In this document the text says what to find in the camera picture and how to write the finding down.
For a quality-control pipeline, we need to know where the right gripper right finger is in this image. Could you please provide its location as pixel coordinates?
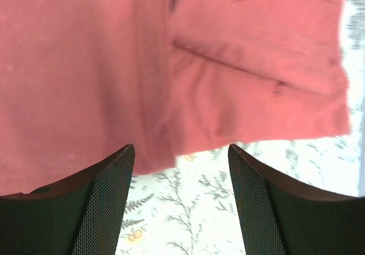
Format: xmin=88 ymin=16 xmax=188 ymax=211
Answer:
xmin=229 ymin=144 xmax=364 ymax=255

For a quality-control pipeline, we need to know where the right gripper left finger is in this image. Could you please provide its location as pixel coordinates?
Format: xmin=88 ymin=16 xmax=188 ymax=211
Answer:
xmin=1 ymin=144 xmax=135 ymax=255

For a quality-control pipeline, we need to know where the pink t shirt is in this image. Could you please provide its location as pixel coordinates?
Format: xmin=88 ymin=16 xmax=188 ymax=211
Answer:
xmin=1 ymin=0 xmax=349 ymax=195

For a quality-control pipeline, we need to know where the floral table mat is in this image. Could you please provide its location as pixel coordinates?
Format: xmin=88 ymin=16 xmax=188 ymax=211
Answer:
xmin=116 ymin=0 xmax=364 ymax=254

